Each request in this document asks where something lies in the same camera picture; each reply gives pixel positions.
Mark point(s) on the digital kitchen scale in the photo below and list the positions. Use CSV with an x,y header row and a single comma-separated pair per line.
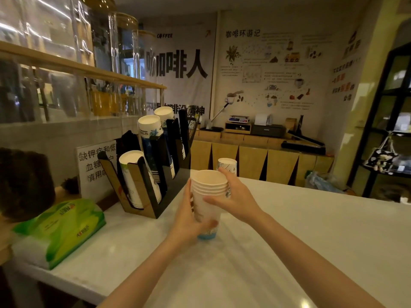
x,y
239,119

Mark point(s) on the black cup dispenser rack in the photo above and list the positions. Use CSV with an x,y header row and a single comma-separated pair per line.
x,y
151,189

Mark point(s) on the person's left forearm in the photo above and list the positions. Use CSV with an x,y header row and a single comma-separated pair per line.
x,y
141,275

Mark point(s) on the small dark pinecone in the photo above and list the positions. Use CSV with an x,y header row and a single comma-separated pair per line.
x,y
71,185

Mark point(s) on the white paper stand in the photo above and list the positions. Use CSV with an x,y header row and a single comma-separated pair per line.
x,y
262,119

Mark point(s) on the brown paper bag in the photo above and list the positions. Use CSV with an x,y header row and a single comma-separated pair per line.
x,y
290,124

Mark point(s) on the stack of white paper cups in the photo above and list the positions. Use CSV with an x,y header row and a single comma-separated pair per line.
x,y
207,186

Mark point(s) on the person's right hand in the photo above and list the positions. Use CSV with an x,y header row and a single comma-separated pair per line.
x,y
240,202

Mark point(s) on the row of glass jars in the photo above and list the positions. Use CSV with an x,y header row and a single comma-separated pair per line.
x,y
106,38

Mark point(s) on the green-print cup stack in rack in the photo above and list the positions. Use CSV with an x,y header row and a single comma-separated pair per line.
x,y
131,176

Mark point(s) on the illustrated coffee wall poster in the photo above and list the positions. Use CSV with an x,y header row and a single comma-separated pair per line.
x,y
273,67

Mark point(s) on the black printer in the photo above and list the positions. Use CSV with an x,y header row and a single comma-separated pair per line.
x,y
268,130

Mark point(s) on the wooden shelf board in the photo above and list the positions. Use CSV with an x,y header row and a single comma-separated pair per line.
x,y
80,68

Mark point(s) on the row of yellow jars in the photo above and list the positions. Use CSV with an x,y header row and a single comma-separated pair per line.
x,y
109,102

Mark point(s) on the black patterned hanging bag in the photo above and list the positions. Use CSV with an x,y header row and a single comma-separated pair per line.
x,y
380,158

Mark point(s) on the white printed paper cup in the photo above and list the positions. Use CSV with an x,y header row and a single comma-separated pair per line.
x,y
227,164

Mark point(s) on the black metal shelf rack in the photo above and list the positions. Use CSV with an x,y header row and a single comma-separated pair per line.
x,y
382,109

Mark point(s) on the green tissue packet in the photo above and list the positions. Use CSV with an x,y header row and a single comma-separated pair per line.
x,y
64,230

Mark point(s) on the blue plastic bag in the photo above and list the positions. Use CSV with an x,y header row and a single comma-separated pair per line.
x,y
321,182

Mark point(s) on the white notice sign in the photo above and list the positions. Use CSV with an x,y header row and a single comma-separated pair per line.
x,y
93,169

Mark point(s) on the person's left hand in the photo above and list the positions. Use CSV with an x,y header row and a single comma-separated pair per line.
x,y
184,226

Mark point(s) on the dark brown fuzzy object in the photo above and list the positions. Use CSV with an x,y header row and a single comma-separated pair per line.
x,y
24,182

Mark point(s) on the person's left thumb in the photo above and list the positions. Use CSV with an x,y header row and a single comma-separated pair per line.
x,y
207,226

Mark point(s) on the black sealing machine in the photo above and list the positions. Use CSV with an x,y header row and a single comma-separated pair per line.
x,y
303,145

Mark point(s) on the white banner with black letters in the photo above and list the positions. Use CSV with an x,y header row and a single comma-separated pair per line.
x,y
183,67

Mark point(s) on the person's right thumb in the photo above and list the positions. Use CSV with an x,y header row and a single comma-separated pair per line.
x,y
215,202

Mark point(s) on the person's right forearm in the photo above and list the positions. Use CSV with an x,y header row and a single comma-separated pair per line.
x,y
314,263

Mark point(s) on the small wooden box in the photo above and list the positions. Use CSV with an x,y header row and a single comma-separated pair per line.
x,y
237,127

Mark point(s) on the blue-print cup stack in rack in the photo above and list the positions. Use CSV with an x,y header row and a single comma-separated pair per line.
x,y
164,112
151,131

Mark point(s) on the wooden counter cabinet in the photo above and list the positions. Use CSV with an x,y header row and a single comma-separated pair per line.
x,y
250,158

